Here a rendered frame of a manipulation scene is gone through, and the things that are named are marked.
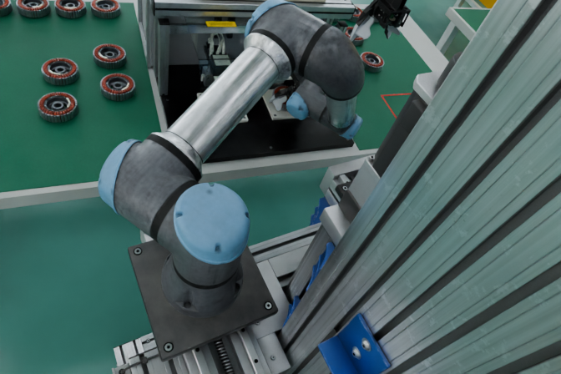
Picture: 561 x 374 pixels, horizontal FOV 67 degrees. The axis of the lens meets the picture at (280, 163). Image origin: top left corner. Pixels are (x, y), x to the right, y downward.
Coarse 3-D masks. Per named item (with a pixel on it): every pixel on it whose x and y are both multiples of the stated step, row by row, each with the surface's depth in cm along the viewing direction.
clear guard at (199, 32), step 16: (192, 32) 125; (208, 32) 126; (224, 32) 128; (240, 32) 130; (208, 48) 121; (224, 48) 123; (240, 48) 125; (208, 64) 118; (224, 64) 120; (208, 80) 119
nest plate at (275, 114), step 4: (268, 92) 159; (272, 92) 159; (264, 96) 157; (268, 96) 157; (264, 100) 157; (268, 100) 156; (268, 104) 154; (272, 104) 155; (268, 108) 154; (272, 108) 154; (272, 112) 152; (276, 112) 153; (280, 112) 153; (284, 112) 154; (288, 112) 154; (272, 116) 151; (276, 116) 151; (280, 116) 152; (284, 116) 152; (288, 116) 153; (292, 116) 153; (308, 116) 156
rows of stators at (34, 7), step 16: (0, 0) 159; (32, 0) 164; (64, 0) 167; (80, 0) 169; (96, 0) 171; (112, 0) 173; (0, 16) 157; (32, 16) 160; (64, 16) 165; (80, 16) 167; (96, 16) 169; (112, 16) 171
